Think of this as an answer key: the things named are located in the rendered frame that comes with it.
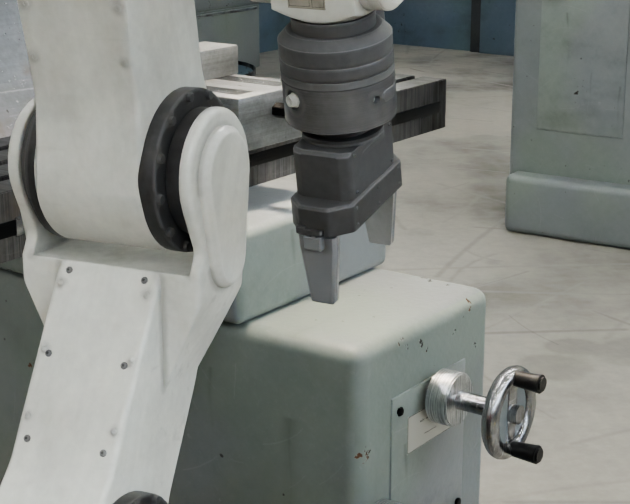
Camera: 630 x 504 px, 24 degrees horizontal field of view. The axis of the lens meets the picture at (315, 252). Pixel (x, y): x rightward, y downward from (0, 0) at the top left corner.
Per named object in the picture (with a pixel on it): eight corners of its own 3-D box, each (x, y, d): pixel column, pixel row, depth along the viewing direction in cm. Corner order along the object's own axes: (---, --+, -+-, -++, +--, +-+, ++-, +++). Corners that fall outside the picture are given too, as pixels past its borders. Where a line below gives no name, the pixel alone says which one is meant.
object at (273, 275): (390, 263, 205) (391, 180, 202) (237, 329, 178) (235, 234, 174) (126, 212, 233) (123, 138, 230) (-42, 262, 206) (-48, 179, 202)
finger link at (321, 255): (309, 295, 117) (302, 226, 114) (345, 302, 116) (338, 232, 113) (300, 305, 116) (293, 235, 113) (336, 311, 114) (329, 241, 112)
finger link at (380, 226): (396, 246, 123) (392, 180, 121) (362, 241, 125) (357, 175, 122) (404, 238, 125) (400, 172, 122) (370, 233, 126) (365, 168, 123)
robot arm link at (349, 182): (366, 245, 111) (354, 98, 105) (256, 228, 115) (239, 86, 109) (431, 178, 120) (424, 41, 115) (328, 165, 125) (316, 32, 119)
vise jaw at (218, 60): (239, 74, 197) (238, 44, 195) (165, 89, 185) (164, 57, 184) (205, 70, 200) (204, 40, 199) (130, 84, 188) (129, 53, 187)
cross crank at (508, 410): (561, 449, 182) (565, 360, 179) (516, 482, 173) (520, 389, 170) (450, 421, 191) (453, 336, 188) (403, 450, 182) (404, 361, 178)
